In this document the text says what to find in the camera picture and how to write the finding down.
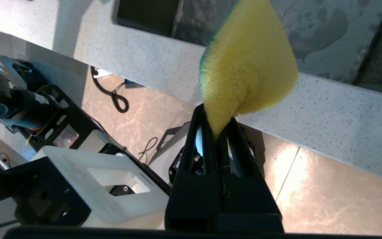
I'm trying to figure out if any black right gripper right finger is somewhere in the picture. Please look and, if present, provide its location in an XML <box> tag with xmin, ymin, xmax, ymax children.
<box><xmin>219</xmin><ymin>116</ymin><xmax>284</xmax><ymax>232</ymax></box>

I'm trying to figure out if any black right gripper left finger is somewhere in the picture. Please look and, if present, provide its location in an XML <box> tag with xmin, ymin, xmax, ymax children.
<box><xmin>164</xmin><ymin>104</ymin><xmax>224</xmax><ymax>231</ymax></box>

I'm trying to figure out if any yellow green sponge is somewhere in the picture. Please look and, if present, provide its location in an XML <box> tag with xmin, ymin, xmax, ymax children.
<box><xmin>199</xmin><ymin>0</ymin><xmax>299</xmax><ymax>140</ymax></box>

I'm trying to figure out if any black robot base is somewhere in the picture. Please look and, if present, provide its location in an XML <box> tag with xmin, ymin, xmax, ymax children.
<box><xmin>145</xmin><ymin>121</ymin><xmax>258</xmax><ymax>186</ymax></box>

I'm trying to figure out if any stainless steel sink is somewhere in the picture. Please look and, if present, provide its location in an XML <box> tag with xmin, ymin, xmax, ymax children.
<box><xmin>111</xmin><ymin>0</ymin><xmax>382</xmax><ymax>94</ymax></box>

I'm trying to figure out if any black coiled cable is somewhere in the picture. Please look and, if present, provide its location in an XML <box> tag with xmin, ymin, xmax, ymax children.
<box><xmin>91</xmin><ymin>66</ymin><xmax>130</xmax><ymax>114</ymax></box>

